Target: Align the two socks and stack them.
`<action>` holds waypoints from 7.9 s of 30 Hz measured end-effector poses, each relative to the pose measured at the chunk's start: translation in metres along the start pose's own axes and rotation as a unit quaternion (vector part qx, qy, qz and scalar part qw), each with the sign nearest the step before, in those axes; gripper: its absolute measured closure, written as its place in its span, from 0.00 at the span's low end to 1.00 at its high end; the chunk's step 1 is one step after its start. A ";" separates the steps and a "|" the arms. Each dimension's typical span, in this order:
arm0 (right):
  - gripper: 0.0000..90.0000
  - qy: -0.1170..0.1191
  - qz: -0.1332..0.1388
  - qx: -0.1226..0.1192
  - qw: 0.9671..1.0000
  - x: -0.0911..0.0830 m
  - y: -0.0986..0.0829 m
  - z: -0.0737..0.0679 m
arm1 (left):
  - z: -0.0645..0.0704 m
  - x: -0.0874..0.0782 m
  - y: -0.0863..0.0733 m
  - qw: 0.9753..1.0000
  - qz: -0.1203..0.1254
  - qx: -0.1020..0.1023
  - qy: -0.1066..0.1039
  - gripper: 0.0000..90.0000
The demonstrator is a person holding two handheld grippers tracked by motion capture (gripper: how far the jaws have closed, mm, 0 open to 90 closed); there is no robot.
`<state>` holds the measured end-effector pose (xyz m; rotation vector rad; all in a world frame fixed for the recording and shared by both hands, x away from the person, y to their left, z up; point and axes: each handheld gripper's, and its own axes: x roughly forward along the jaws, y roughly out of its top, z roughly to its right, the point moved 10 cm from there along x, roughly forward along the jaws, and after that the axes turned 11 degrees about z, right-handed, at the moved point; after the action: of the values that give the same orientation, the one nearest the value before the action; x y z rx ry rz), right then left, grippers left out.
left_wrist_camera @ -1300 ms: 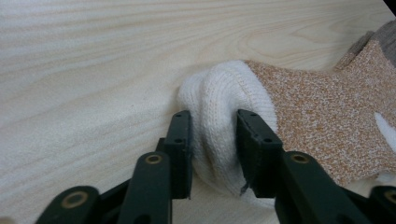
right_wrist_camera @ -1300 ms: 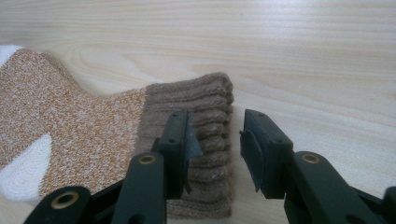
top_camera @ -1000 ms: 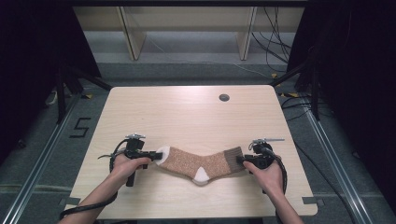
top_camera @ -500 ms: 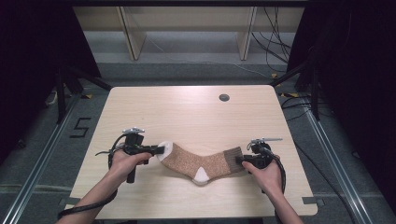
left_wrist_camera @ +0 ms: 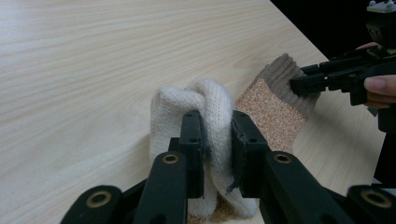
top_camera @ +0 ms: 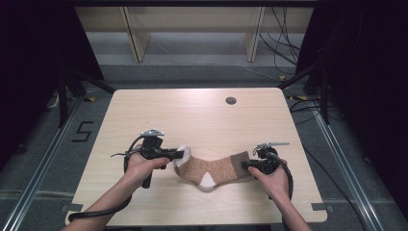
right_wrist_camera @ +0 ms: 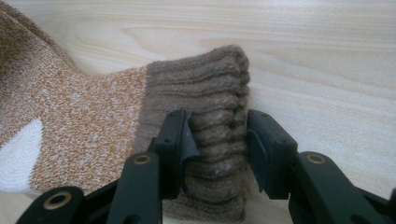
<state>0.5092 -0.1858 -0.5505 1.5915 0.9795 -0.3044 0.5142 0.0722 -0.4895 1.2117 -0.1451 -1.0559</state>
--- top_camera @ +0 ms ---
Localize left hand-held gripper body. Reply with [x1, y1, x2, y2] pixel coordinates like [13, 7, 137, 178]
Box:
[140, 128, 167, 190]

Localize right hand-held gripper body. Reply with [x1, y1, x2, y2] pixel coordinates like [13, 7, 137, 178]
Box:
[252, 141, 291, 176]

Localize brown sock with plain cuff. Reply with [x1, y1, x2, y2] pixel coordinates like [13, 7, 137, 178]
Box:
[173, 145, 258, 191]

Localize person's right hand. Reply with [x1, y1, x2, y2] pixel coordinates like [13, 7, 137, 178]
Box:
[248, 159, 291, 201]

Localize person's left hand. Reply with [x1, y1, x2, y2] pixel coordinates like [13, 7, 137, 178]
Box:
[123, 145, 171, 191]

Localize grey tape strip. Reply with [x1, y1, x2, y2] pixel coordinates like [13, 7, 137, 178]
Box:
[311, 202, 335, 213]
[60, 202, 84, 214]

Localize black metal stand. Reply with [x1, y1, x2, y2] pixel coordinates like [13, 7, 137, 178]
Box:
[57, 67, 117, 128]
[277, 47, 332, 125]

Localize light wooden shelf unit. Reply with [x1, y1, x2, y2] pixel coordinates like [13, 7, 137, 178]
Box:
[74, 6, 315, 64]

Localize dark curtain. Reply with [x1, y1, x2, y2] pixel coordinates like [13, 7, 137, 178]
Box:
[0, 0, 105, 169]
[295, 0, 408, 222]

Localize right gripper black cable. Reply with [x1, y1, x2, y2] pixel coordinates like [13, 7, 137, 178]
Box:
[263, 151, 294, 200]

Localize black floor cables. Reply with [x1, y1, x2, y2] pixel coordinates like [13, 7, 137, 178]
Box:
[288, 96, 322, 127]

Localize long black floor cable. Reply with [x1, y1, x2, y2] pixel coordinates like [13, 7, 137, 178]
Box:
[301, 143, 368, 231]

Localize aluminium floor rail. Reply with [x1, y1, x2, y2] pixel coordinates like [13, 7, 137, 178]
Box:
[0, 95, 85, 231]
[311, 101, 385, 231]

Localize bundle of black hanging cables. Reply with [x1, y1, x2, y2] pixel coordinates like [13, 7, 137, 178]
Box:
[258, 7, 301, 77]

